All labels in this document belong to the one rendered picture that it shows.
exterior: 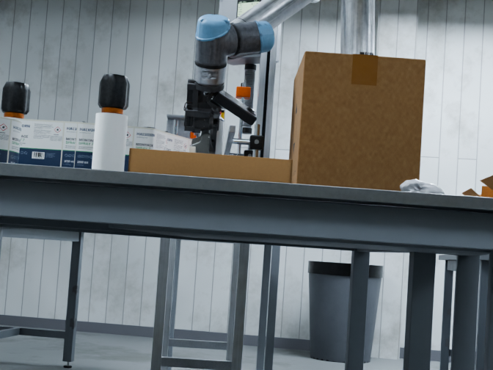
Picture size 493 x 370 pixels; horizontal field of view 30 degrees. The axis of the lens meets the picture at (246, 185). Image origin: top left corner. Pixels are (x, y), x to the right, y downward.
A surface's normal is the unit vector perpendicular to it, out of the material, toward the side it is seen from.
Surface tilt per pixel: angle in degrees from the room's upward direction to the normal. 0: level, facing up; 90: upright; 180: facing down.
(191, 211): 90
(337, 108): 90
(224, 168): 90
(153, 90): 90
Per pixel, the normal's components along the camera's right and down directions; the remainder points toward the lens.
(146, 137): 0.11, -0.07
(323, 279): -0.65, -0.02
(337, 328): -0.26, 0.00
